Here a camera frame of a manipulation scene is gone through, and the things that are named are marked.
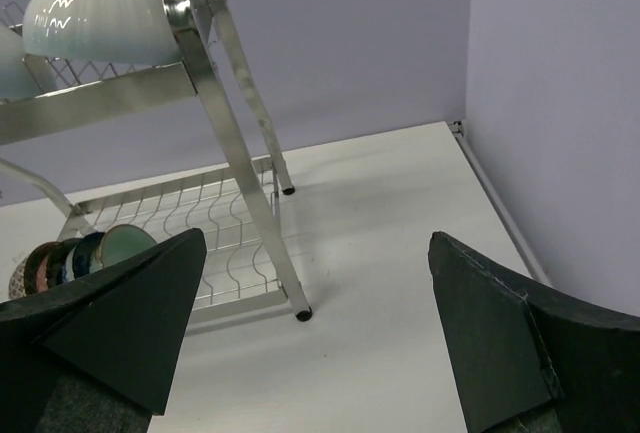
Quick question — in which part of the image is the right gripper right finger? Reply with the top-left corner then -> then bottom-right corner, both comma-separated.
428,232 -> 639,432

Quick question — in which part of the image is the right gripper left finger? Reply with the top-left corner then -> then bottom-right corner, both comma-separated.
1,228 -> 207,432

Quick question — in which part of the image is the blue patterned bowl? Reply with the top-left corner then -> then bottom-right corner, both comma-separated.
61,232 -> 105,283

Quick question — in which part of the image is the floral patterned dark bowl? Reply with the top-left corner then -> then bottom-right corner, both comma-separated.
24,238 -> 80,295

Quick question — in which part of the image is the geometric patterned bowl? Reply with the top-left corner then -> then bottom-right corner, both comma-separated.
8,259 -> 27,300

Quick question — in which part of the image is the pale green bowl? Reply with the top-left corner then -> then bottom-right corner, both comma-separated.
98,224 -> 157,268

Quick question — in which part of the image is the white bowl top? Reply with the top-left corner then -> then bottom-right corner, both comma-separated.
0,25 -> 41,99

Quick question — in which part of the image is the white bowl dark rim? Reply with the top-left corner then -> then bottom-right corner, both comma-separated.
22,0 -> 181,66

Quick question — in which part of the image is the steel two-tier dish rack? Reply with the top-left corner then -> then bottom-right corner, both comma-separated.
1,0 -> 313,322

